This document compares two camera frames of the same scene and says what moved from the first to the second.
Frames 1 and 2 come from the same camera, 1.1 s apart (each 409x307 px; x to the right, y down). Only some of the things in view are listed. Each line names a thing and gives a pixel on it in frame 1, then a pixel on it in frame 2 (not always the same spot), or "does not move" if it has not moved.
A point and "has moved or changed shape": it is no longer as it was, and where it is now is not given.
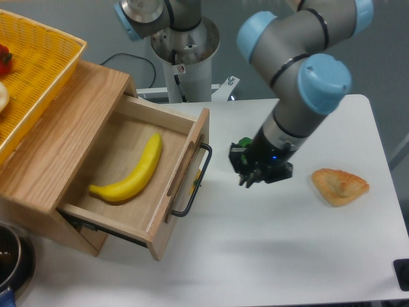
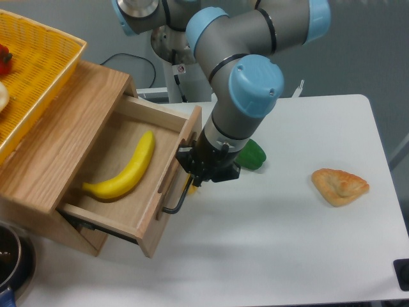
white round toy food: [4, 96] does not move
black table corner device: [401, 267] does not move
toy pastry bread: [338, 187] does not move
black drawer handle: [185, 212] -> [176, 210]
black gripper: [271, 153] -> [208, 162]
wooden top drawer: [143, 217] has moved or changed shape
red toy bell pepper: [5, 59] does not move
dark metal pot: [17, 263] does not move
